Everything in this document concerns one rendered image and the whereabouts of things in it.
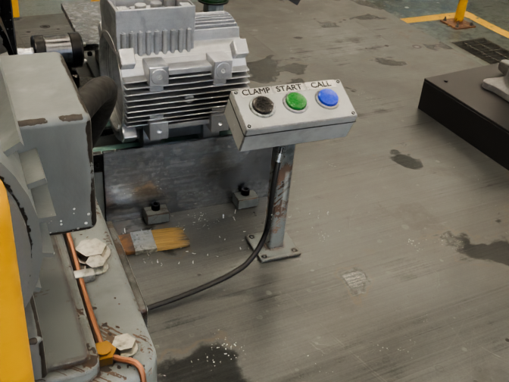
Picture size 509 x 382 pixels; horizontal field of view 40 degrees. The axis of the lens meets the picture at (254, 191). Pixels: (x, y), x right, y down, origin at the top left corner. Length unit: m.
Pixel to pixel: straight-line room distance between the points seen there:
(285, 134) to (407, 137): 0.59
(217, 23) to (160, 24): 0.11
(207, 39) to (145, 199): 0.28
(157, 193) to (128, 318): 0.70
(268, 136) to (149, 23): 0.25
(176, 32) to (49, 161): 0.71
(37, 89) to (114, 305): 0.16
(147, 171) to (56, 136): 0.76
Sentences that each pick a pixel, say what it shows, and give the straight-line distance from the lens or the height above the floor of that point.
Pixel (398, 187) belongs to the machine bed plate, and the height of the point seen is 0.80.
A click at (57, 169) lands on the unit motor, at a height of 1.28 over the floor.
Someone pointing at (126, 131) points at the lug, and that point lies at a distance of 1.09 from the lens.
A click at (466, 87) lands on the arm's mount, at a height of 0.88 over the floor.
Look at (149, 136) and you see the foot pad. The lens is 1.07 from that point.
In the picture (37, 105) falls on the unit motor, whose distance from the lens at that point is 0.38.
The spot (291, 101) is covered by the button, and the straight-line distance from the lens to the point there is 0.96.
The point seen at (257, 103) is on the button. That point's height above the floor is 1.07.
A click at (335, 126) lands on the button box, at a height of 1.03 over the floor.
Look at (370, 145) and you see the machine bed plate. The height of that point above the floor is 0.80.
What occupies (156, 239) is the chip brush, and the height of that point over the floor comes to 0.81.
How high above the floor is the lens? 1.48
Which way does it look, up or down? 33 degrees down
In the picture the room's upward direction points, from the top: 5 degrees clockwise
